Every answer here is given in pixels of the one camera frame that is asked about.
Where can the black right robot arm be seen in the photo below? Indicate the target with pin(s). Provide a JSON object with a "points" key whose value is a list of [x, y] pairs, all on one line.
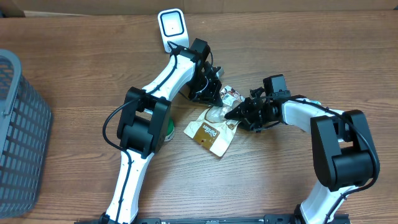
{"points": [[344, 155]]}

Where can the grey plastic mesh basket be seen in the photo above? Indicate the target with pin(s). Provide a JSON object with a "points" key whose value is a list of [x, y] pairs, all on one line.
{"points": [[26, 122]]}

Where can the white barcode scanner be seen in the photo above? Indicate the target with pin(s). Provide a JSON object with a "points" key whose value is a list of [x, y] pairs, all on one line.
{"points": [[173, 28]]}

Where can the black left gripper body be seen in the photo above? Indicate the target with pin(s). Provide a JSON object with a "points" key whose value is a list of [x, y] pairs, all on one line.
{"points": [[204, 89]]}

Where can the brown cardboard backdrop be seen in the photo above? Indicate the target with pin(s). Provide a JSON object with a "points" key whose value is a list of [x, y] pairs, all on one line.
{"points": [[20, 8]]}

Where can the green lid jar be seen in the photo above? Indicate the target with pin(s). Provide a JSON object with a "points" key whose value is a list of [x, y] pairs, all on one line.
{"points": [[170, 131]]}

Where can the teal wet wipes pack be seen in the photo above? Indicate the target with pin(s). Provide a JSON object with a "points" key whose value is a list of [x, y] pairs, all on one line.
{"points": [[316, 102]]}

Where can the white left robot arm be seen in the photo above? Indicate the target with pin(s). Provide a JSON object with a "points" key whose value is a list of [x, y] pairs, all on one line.
{"points": [[145, 116]]}

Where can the brown Pantree snack pouch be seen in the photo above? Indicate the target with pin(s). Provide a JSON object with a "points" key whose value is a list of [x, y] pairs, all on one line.
{"points": [[211, 129]]}

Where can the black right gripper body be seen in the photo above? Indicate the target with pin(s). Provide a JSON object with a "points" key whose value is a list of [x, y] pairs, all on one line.
{"points": [[262, 116]]}

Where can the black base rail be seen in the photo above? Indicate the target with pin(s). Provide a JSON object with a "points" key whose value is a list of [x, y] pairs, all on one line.
{"points": [[217, 220]]}

